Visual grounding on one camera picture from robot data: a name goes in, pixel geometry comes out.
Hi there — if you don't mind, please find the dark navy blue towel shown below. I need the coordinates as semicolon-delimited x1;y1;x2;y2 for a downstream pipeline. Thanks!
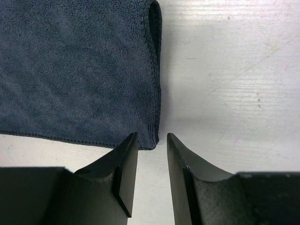
0;0;162;150

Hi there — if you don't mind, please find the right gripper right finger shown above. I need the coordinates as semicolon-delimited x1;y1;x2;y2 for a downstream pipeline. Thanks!
167;133;300;225

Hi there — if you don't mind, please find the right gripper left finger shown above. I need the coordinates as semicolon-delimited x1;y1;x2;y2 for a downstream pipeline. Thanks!
0;133;138;225

